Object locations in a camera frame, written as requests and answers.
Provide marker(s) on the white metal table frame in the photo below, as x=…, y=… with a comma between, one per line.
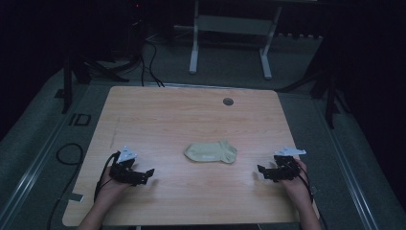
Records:
x=230, y=25

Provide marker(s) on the grey metal floor rail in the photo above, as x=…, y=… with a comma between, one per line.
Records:
x=349, y=179
x=32, y=174

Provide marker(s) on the grey tape strip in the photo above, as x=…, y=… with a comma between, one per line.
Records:
x=76, y=197

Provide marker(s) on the person's left hand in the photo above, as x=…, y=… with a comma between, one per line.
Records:
x=110, y=190

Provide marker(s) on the beige ankle sock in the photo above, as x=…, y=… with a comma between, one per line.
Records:
x=228, y=145
x=207, y=154

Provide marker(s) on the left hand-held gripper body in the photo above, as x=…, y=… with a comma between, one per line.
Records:
x=126, y=172

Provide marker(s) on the person's right hand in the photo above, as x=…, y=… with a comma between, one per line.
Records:
x=297, y=188

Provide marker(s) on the black metal stand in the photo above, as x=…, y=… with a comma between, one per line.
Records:
x=67, y=83
x=330, y=102

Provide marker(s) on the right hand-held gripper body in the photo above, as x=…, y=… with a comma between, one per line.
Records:
x=285, y=171

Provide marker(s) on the round grey table grommet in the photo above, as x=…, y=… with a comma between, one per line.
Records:
x=228, y=102

